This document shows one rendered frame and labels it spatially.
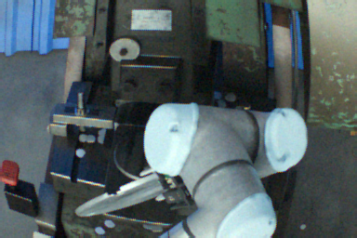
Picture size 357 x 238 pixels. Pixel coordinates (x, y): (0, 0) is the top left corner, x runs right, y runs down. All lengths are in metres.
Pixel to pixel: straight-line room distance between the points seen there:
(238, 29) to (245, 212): 0.66
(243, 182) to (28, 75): 2.32
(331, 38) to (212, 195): 0.34
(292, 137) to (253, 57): 0.91
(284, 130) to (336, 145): 1.89
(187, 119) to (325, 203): 1.76
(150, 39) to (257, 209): 0.76
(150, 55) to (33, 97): 1.50
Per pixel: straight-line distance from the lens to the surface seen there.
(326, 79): 1.34
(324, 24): 1.26
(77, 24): 1.68
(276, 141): 1.15
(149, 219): 1.75
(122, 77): 1.76
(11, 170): 1.88
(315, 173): 2.93
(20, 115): 3.15
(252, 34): 1.64
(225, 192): 1.05
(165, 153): 1.11
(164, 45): 1.74
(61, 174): 1.94
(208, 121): 1.12
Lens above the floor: 2.09
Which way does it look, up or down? 43 degrees down
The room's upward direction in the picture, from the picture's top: straight up
